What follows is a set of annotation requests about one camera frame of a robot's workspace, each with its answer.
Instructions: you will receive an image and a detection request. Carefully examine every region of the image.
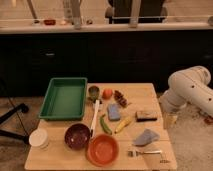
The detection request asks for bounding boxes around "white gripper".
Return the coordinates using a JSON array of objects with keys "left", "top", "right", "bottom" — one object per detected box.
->
[{"left": 160, "top": 95, "right": 183, "bottom": 129}]

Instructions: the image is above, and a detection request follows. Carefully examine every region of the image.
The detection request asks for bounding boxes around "brown black board eraser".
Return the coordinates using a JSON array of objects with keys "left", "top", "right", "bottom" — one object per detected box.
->
[{"left": 135, "top": 111, "right": 157, "bottom": 122}]

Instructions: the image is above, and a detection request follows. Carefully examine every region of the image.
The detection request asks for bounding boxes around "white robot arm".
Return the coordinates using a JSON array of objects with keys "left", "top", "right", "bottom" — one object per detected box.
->
[{"left": 159, "top": 66, "right": 213, "bottom": 129}]

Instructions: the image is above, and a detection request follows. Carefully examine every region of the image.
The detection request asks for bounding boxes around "green plastic tray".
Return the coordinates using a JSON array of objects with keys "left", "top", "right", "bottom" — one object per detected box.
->
[{"left": 39, "top": 77, "right": 87, "bottom": 120}]

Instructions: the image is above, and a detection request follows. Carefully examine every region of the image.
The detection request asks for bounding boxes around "blue grey cloth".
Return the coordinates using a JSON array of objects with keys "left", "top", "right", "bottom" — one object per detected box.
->
[{"left": 133, "top": 129, "right": 160, "bottom": 146}]

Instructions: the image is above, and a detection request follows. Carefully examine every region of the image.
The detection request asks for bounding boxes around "yellow banana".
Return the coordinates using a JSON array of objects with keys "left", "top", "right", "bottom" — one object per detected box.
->
[{"left": 115, "top": 116, "right": 132, "bottom": 133}]

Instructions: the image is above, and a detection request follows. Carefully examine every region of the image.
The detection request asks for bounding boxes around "brown pine cone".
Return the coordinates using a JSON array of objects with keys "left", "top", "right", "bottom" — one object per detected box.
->
[{"left": 114, "top": 90, "right": 127, "bottom": 107}]

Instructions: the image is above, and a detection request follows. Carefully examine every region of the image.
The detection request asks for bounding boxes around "silver fork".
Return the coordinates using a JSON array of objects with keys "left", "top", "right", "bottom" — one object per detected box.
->
[{"left": 127, "top": 150, "right": 162, "bottom": 157}]

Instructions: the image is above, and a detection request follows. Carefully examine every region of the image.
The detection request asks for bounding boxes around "blue sponge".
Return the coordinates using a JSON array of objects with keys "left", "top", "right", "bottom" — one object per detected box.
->
[{"left": 107, "top": 104, "right": 121, "bottom": 121}]

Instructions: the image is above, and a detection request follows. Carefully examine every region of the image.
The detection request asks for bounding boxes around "orange fruit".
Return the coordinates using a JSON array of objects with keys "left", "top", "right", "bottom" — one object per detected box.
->
[{"left": 102, "top": 88, "right": 113, "bottom": 99}]

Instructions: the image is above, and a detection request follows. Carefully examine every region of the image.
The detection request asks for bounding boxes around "orange bowl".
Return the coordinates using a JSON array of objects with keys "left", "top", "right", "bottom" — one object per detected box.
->
[{"left": 86, "top": 134, "right": 119, "bottom": 167}]

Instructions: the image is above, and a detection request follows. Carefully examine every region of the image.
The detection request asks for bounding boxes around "purple bowl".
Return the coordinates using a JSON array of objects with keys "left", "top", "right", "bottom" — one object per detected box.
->
[{"left": 64, "top": 123, "right": 90, "bottom": 150}]

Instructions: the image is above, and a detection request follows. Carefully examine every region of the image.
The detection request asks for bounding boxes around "dark monitor on counter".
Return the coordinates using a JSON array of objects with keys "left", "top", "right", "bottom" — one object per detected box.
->
[{"left": 105, "top": 0, "right": 167, "bottom": 24}]

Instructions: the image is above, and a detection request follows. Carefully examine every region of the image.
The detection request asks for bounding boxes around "white paper cup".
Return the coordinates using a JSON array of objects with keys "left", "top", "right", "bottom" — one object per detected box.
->
[{"left": 29, "top": 128, "right": 49, "bottom": 149}]

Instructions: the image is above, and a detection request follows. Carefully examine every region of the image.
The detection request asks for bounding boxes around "black chair base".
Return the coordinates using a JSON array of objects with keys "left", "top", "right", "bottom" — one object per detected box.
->
[{"left": 0, "top": 103, "right": 29, "bottom": 144}]

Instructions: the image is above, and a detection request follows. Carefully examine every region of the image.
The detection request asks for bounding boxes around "red dish on counter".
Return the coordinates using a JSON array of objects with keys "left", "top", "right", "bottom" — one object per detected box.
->
[{"left": 44, "top": 19, "right": 56, "bottom": 26}]

